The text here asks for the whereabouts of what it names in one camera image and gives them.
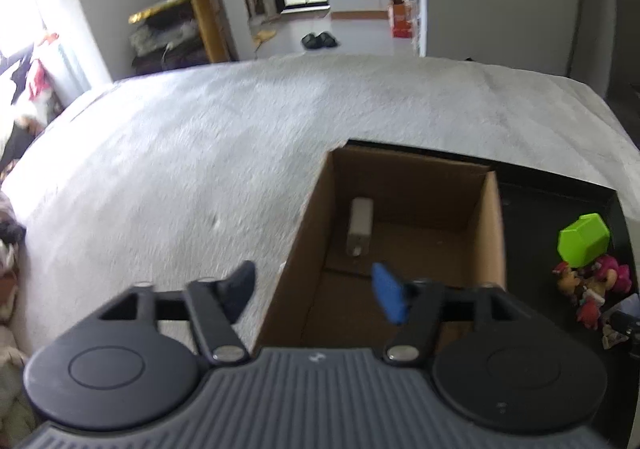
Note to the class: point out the white fleece bed blanket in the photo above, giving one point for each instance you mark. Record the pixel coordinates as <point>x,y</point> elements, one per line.
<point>200,154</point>

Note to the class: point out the orange carton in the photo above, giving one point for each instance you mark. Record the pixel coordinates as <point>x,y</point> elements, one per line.
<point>401,19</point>

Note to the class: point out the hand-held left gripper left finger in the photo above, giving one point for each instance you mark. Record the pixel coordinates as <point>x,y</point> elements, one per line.
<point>242,286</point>

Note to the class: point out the green plastic box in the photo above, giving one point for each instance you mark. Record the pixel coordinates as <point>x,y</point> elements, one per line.
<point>582,241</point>

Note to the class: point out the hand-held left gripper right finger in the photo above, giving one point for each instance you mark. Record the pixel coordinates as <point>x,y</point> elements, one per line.
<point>390,291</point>

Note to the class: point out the small dark toy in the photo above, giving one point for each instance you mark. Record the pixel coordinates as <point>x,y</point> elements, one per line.
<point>622,321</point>

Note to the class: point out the yellow slipper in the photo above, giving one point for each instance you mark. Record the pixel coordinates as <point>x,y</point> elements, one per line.
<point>265,36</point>

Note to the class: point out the folded cloth pile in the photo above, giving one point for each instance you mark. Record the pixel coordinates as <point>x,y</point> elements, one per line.
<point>162,36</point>

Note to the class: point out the white charger plug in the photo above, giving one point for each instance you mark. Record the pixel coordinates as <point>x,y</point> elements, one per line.
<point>360,224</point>

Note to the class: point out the black shallow tray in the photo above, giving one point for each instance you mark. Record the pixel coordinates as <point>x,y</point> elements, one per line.
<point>530,229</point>

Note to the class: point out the brown cardboard box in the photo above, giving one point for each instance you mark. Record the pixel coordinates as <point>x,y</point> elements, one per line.
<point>295,279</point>

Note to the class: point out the black slipper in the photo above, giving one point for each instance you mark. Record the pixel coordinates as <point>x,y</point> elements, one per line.
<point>327,40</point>
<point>310,42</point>

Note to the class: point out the printed blanket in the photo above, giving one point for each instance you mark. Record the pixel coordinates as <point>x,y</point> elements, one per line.
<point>10,304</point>

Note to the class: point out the brown haired toy figure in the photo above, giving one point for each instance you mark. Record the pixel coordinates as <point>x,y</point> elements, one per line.
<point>566,281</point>

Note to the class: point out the round gold table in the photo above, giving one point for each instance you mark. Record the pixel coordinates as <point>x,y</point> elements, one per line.
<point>210,24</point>

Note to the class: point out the pink haired toy figure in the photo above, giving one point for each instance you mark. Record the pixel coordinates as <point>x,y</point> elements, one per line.
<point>607,276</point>

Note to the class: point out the pile of colourful clothes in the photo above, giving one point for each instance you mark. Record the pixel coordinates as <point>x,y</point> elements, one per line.
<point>35,79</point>

